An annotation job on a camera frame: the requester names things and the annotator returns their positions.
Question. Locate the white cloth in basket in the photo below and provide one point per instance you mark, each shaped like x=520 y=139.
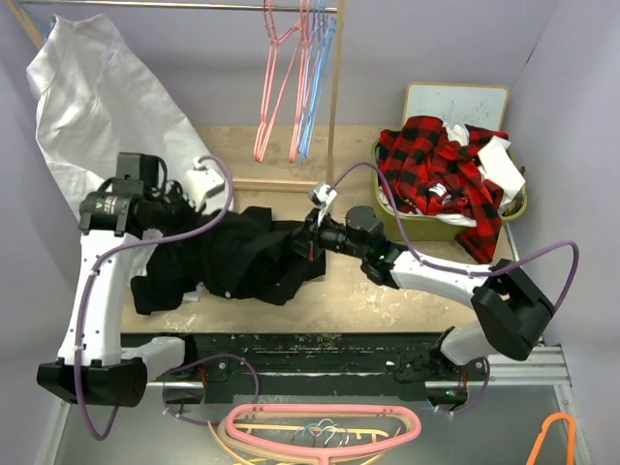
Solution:
x=496 y=164

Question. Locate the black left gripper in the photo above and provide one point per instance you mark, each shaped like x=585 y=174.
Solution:
x=192 y=215

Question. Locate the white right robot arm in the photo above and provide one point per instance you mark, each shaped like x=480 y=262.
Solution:
x=511 y=310

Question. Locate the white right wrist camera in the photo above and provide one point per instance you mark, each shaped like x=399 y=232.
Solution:
x=322 y=196

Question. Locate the red black plaid shirt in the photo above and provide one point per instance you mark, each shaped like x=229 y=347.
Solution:
x=429 y=174

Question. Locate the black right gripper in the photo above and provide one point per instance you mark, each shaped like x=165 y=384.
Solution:
x=307 y=239

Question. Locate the blue hanger on rack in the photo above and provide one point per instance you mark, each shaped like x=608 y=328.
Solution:
x=322 y=35

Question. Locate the wooden clothes rack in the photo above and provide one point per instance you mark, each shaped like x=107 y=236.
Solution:
x=240 y=183

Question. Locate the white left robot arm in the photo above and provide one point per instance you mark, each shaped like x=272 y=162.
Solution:
x=91 y=367

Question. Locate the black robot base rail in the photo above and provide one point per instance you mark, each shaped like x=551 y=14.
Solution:
x=272 y=366

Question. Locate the blue hanger under white shirt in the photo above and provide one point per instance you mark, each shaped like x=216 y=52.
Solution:
x=36 y=29

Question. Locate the yellow framed whiteboard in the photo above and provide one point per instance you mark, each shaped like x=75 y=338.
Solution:
x=458 y=103

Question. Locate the beige hanger on tray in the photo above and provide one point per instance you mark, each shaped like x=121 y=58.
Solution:
x=369 y=453

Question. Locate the black button shirt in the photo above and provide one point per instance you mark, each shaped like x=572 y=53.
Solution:
x=246 y=255

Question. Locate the white hanging shirt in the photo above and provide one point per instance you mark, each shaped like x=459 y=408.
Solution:
x=96 y=99

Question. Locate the olive green laundry basket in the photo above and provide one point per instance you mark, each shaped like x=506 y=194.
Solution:
x=415 y=226

